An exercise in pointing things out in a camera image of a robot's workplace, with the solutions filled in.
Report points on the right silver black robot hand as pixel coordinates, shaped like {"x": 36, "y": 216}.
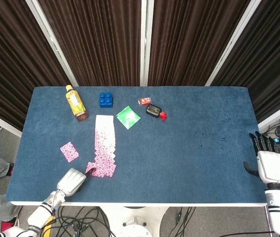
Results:
{"x": 270, "y": 165}

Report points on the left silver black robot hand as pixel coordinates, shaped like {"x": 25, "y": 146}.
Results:
{"x": 71, "y": 181}

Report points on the pink-patterned playing card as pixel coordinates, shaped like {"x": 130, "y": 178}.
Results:
{"x": 90, "y": 166}
{"x": 69, "y": 152}

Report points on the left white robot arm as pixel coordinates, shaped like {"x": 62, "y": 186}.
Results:
{"x": 39, "y": 217}

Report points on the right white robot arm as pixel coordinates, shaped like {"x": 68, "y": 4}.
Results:
{"x": 278, "y": 214}

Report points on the red white patterned card stack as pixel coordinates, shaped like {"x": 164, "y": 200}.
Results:
{"x": 105, "y": 145}

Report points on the red shoe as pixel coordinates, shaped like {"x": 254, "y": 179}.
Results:
{"x": 8, "y": 225}

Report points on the yellow label tea bottle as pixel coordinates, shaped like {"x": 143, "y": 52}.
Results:
{"x": 76, "y": 103}

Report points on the green foil sachet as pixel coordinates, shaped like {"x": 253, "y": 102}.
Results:
{"x": 128, "y": 117}

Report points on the blue toy building block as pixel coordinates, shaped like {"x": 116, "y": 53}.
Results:
{"x": 106, "y": 100}

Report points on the blue fabric table cover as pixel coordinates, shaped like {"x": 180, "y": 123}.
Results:
{"x": 167, "y": 160}

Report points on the dark brown pleated curtain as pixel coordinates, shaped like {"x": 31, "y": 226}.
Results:
{"x": 98, "y": 42}
{"x": 11, "y": 61}
{"x": 273, "y": 64}
{"x": 194, "y": 42}

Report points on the red candy wrapper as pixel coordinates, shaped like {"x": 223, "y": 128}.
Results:
{"x": 145, "y": 101}

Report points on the black bottle red cap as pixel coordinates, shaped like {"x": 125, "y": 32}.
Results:
{"x": 154, "y": 110}

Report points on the white frame rail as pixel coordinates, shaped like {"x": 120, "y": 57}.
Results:
{"x": 278, "y": 114}
{"x": 2, "y": 122}

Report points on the white table frame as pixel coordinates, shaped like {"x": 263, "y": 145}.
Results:
{"x": 140, "y": 204}

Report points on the white pedestal base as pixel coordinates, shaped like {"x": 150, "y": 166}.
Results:
{"x": 135, "y": 222}

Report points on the white frame post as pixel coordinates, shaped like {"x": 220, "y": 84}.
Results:
{"x": 236, "y": 44}
{"x": 53, "y": 47}
{"x": 147, "y": 42}

